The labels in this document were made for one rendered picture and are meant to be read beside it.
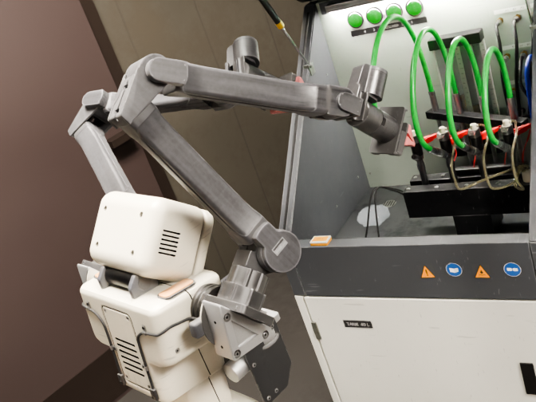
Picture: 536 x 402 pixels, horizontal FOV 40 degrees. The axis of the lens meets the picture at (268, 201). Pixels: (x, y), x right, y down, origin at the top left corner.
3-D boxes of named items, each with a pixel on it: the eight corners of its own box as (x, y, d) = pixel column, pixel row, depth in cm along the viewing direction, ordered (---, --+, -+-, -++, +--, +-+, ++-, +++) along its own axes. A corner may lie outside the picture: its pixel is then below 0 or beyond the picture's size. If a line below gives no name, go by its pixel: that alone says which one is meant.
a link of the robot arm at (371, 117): (340, 124, 147) (362, 124, 143) (347, 92, 148) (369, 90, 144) (360, 135, 152) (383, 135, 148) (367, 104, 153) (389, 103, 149)
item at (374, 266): (306, 296, 203) (289, 247, 197) (313, 286, 207) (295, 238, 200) (540, 300, 170) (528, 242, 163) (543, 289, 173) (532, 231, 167)
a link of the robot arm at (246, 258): (228, 273, 136) (242, 274, 131) (247, 221, 138) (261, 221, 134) (269, 289, 140) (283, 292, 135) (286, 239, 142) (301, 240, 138)
